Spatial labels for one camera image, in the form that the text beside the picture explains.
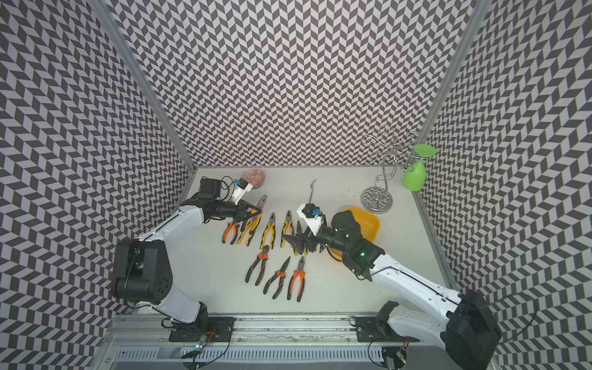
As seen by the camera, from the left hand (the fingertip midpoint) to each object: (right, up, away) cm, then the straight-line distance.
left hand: (257, 211), depth 86 cm
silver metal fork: (+21, +7, +23) cm, 31 cm away
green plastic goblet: (+58, +13, -3) cm, 59 cm away
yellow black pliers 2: (+11, -9, +11) cm, 17 cm away
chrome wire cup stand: (+51, +4, +16) cm, 54 cm away
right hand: (+14, -3, -15) cm, 21 cm away
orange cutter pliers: (-15, -9, +9) cm, 19 cm away
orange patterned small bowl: (-8, +14, +26) cm, 31 cm away
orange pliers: (+16, -23, -1) cm, 28 cm away
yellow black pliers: (+15, -9, +10) cm, 20 cm away
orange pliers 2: (+9, -23, -2) cm, 25 cm away
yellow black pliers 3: (+3, -7, +10) cm, 13 cm away
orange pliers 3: (+2, -18, +3) cm, 18 cm away
